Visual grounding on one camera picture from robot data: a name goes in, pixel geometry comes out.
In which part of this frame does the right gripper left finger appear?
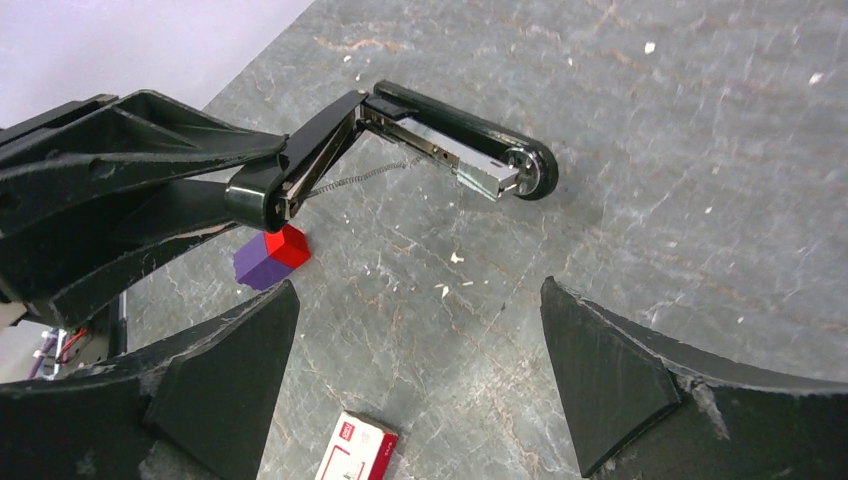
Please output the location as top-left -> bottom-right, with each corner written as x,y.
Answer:
1,281 -> 300,479

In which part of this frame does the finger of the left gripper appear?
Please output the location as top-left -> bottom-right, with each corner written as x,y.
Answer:
1,180 -> 233,328
1,90 -> 287,226

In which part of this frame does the purple red block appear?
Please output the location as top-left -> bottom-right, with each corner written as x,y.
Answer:
233,225 -> 311,291

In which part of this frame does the red white staple box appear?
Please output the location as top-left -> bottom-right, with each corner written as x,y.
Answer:
314,410 -> 399,480

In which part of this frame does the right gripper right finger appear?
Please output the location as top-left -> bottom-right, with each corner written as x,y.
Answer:
540,278 -> 847,479

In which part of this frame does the black stapler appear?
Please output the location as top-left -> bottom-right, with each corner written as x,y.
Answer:
225,80 -> 559,232

